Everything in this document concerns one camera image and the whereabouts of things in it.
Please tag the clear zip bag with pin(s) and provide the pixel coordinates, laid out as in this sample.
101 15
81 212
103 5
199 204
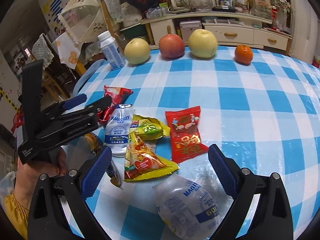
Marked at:
200 0

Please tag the yellow pear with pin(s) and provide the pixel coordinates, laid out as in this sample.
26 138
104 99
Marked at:
137 51
202 43

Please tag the white television cabinet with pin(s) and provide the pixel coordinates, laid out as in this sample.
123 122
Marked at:
240 33

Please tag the printed clear gift bag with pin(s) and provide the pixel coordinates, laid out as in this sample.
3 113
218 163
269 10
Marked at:
261 3

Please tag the pink artificial flowers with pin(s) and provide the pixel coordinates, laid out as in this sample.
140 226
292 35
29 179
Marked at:
281 2

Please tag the wall chart poster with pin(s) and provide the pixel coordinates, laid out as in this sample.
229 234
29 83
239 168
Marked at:
56 5

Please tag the white milk bottle blue label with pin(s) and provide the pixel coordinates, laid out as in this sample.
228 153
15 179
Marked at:
111 51

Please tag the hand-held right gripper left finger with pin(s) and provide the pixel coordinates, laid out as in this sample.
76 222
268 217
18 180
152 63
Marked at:
97 172

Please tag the wooden dining table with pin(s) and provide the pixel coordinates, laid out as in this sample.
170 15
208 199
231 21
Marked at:
80 67

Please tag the person's left hand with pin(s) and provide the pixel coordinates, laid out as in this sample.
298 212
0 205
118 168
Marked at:
27 177

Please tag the orange mandarin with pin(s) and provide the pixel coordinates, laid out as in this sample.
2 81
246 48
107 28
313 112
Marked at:
243 54

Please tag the red foil snack wrapper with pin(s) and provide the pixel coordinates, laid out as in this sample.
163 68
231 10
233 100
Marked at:
117 95

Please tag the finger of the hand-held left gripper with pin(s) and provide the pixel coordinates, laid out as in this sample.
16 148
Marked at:
100 103
75 101

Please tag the pink storage box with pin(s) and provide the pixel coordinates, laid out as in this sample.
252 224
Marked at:
190 28

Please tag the black tray of bottles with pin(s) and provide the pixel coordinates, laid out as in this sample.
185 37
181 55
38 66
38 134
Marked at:
223 3

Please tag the pack of small clear bottles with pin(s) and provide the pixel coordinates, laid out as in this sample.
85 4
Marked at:
157 12

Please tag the white curtain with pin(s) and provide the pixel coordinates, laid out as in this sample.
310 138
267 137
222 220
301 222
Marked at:
300 17

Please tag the blue white checked tablecloth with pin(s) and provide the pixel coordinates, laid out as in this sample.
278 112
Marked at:
250 117

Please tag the white orange print tablecloth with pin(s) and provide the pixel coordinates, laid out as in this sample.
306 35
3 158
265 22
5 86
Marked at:
66 50

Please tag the yellow red snack wrapper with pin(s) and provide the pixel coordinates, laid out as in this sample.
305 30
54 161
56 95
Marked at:
147 162

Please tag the red apple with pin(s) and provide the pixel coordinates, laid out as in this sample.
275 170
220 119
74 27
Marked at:
172 46

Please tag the cream mesh food cover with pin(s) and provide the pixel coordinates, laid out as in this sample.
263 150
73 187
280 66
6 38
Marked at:
80 15

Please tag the glass electric kettle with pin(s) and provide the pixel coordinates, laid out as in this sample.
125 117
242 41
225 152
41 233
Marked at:
178 2

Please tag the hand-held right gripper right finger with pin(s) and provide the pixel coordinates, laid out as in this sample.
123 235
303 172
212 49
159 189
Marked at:
221 170

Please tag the dark green storage box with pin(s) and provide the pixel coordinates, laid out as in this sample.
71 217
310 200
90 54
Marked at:
133 31

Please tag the green yellow snack wrapper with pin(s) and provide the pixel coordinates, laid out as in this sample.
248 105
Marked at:
152 127

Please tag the dark brown snack wrapper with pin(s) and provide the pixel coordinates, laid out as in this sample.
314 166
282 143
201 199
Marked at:
115 175

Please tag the red candy packet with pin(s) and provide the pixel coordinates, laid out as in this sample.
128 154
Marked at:
186 135

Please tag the red decoration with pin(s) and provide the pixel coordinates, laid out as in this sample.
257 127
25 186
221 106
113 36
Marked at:
275 18

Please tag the clear plastic bag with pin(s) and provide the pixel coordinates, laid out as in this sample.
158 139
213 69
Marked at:
6 187

